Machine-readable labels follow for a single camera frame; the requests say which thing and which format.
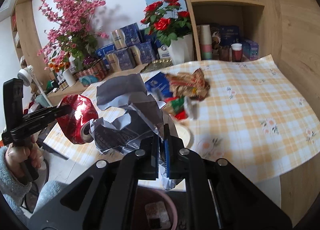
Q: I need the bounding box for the stack of paper cups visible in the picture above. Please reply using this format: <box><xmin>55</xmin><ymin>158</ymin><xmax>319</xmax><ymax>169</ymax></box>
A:
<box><xmin>200</xmin><ymin>25</ymin><xmax>213</xmax><ymax>60</ymax></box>

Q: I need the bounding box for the red rose plant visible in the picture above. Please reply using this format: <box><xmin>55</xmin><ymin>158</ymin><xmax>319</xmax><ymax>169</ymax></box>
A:
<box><xmin>140</xmin><ymin>0</ymin><xmax>192</xmax><ymax>47</ymax></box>

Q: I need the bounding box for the grey paper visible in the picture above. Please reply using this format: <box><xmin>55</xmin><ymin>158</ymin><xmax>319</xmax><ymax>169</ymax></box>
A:
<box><xmin>89</xmin><ymin>73</ymin><xmax>185</xmax><ymax>191</ymax></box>

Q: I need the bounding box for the teal round object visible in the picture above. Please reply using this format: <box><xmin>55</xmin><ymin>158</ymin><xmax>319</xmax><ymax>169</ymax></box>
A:
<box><xmin>79</xmin><ymin>75</ymin><xmax>99</xmax><ymax>87</ymax></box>

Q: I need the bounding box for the red green wrapper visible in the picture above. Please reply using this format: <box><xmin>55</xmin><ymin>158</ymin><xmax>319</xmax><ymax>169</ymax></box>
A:
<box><xmin>162</xmin><ymin>96</ymin><xmax>196</xmax><ymax>120</ymax></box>

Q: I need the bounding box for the white flower pot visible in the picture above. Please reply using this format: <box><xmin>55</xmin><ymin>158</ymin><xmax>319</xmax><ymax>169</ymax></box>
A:
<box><xmin>168</xmin><ymin>34</ymin><xmax>194</xmax><ymax>65</ymax></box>

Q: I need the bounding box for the pink blossom bouquet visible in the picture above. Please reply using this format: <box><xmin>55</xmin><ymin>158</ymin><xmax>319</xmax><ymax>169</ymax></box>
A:
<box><xmin>37</xmin><ymin>0</ymin><xmax>108</xmax><ymax>72</ymax></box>

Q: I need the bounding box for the white blue milk box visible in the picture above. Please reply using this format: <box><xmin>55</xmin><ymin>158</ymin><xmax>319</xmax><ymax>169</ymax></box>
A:
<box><xmin>157</xmin><ymin>44</ymin><xmax>170</xmax><ymax>59</ymax></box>

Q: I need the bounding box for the pink trash bin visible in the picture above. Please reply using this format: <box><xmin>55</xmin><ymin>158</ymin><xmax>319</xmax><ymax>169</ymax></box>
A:
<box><xmin>131</xmin><ymin>186</ymin><xmax>178</xmax><ymax>229</ymax></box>

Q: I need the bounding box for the small blue box on shelf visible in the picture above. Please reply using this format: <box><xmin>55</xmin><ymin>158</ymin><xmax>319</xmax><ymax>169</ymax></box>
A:
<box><xmin>242</xmin><ymin>39</ymin><xmax>259</xmax><ymax>60</ymax></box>

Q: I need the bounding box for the wooden shelf unit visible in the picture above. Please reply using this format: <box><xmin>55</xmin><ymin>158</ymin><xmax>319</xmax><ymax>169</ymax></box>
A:
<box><xmin>186</xmin><ymin>0</ymin><xmax>282</xmax><ymax>64</ymax></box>

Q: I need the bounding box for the yellow plaid tablecloth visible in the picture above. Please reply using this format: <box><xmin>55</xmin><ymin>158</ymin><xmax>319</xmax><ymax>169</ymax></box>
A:
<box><xmin>43</xmin><ymin>54</ymin><xmax>320</xmax><ymax>184</ymax></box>

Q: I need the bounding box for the blue gold gift box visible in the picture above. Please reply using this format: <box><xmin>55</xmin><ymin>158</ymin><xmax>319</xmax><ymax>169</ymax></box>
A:
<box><xmin>130</xmin><ymin>41</ymin><xmax>156</xmax><ymax>65</ymax></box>
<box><xmin>111</xmin><ymin>23</ymin><xmax>142</xmax><ymax>50</ymax></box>
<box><xmin>106</xmin><ymin>48</ymin><xmax>136</xmax><ymax>72</ymax></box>

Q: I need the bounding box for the left hand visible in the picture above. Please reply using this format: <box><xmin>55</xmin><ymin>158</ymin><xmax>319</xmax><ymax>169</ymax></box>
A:
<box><xmin>5</xmin><ymin>136</ymin><xmax>44</xmax><ymax>179</ymax></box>

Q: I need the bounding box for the crumpled brown snack wrapper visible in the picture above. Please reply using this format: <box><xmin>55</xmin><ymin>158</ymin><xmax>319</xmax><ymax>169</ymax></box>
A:
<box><xmin>165</xmin><ymin>68</ymin><xmax>210</xmax><ymax>101</ymax></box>

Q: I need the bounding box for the white lamp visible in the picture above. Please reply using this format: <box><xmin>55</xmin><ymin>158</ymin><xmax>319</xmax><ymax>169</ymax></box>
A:
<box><xmin>17</xmin><ymin>65</ymin><xmax>53</xmax><ymax>107</ymax></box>

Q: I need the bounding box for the crushed red can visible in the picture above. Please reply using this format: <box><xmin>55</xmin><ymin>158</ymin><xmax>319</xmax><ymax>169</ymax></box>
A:
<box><xmin>57</xmin><ymin>95</ymin><xmax>99</xmax><ymax>144</ymax></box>

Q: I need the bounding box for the blue coffee box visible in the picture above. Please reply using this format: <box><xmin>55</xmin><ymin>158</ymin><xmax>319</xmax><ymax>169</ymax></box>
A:
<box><xmin>145</xmin><ymin>72</ymin><xmax>173</xmax><ymax>99</ymax></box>

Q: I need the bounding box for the red cup with lid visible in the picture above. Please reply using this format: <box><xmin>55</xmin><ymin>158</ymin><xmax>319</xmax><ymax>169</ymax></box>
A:
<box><xmin>231</xmin><ymin>43</ymin><xmax>242</xmax><ymax>62</ymax></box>

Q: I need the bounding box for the white bottle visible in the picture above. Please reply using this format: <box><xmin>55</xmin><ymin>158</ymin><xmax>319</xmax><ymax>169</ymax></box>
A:
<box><xmin>63</xmin><ymin>69</ymin><xmax>76</xmax><ymax>87</ymax></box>

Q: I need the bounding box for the light blue fuzzy sleeve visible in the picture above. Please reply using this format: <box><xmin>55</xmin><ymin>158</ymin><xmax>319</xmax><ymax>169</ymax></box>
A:
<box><xmin>1</xmin><ymin>147</ymin><xmax>67</xmax><ymax>226</ymax></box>

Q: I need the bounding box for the gold foil tray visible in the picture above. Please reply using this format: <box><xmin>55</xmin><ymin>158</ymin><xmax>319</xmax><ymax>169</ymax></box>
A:
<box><xmin>140</xmin><ymin>58</ymin><xmax>172</xmax><ymax>73</ymax></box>

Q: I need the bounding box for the woven flower basket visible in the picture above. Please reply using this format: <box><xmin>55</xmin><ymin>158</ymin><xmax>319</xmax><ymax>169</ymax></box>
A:
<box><xmin>75</xmin><ymin>59</ymin><xmax>107</xmax><ymax>82</ymax></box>

